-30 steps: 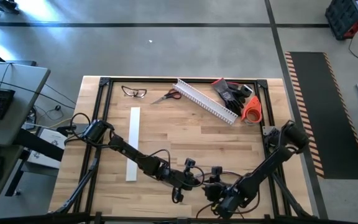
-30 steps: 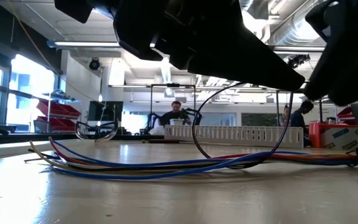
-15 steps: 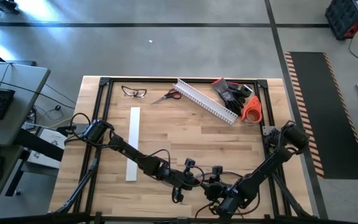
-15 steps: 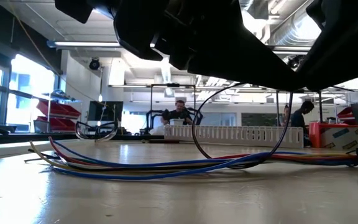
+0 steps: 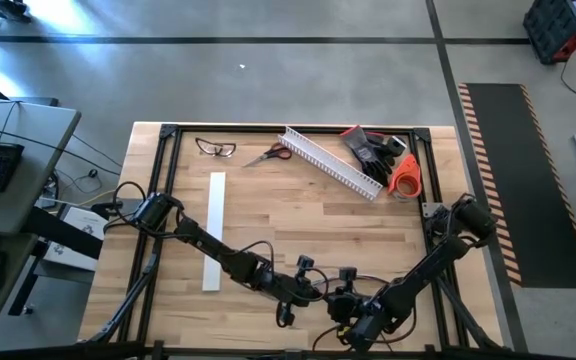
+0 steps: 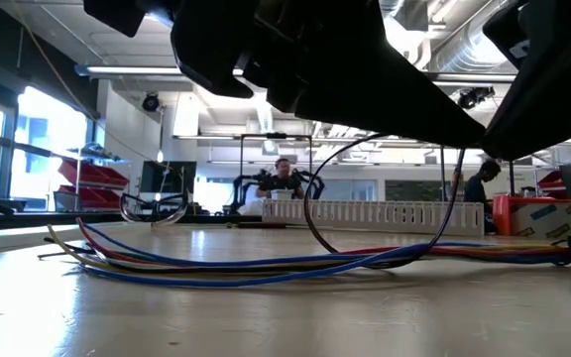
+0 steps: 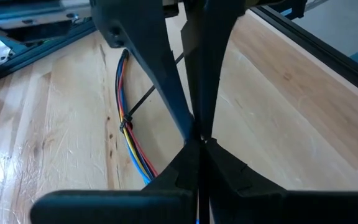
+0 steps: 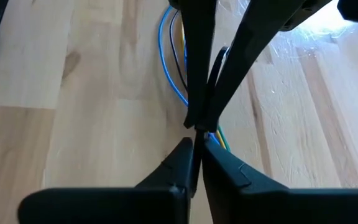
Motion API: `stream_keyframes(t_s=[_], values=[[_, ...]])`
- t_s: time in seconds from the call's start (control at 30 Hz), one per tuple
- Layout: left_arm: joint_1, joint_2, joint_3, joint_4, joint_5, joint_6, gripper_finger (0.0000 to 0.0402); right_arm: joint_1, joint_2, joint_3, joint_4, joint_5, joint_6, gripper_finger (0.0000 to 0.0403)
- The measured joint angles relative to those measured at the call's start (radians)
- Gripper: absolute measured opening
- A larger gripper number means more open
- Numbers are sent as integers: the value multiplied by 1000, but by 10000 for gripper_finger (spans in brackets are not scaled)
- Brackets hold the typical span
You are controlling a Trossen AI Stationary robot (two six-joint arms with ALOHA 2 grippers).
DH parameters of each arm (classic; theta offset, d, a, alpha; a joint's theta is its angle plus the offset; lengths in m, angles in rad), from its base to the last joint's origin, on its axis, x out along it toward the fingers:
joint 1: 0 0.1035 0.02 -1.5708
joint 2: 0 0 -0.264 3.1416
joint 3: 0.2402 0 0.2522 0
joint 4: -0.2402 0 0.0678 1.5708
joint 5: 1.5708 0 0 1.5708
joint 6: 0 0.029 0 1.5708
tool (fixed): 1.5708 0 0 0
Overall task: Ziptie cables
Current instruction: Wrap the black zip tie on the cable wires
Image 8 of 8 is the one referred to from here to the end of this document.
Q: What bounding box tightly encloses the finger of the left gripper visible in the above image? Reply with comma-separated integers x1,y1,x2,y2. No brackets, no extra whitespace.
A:
178,0,219,129
203,0,306,132

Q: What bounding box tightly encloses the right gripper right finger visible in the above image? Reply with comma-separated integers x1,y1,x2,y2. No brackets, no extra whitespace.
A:
201,138,358,224

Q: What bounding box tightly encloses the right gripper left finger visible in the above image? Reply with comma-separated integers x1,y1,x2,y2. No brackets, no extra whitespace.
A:
17,136,196,224

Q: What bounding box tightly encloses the black cable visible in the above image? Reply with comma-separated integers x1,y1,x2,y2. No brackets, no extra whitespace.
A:
168,9,188,91

